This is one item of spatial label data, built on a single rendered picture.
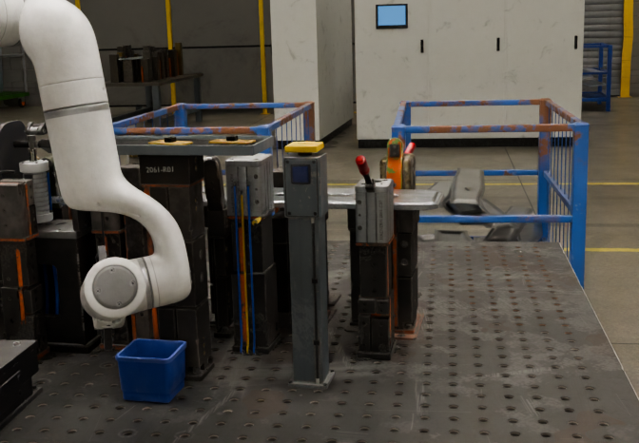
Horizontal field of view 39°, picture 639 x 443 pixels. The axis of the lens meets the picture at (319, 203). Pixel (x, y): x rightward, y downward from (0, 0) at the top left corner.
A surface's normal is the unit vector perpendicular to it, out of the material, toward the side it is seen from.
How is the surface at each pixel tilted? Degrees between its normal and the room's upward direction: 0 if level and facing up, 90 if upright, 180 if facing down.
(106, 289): 71
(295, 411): 0
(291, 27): 90
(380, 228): 90
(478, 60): 90
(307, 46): 90
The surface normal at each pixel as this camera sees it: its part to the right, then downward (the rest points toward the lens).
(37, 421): -0.03, -0.98
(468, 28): -0.13, 0.20
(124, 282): 0.31, -0.17
